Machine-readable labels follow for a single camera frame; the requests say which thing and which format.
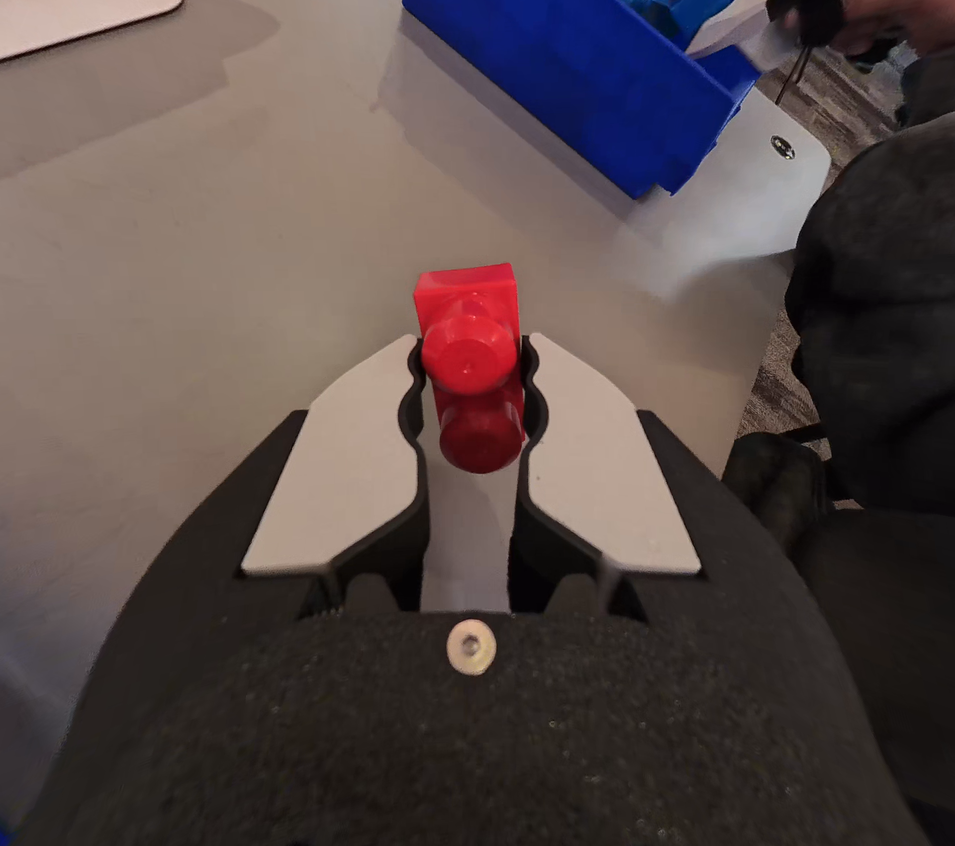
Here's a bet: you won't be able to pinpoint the red two-stud toy block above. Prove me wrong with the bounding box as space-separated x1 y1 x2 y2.
412 263 527 475

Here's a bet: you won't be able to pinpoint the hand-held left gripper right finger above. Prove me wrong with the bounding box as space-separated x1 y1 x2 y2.
509 333 702 613

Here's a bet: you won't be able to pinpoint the blue plastic bin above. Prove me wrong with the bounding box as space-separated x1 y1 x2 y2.
401 0 762 200

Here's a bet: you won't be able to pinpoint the person's dark trousers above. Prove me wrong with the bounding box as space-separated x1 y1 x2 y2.
720 432 955 846

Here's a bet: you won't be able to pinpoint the grey desk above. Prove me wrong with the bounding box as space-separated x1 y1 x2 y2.
0 0 833 810

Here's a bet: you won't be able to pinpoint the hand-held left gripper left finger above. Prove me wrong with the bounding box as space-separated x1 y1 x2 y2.
241 333 432 612

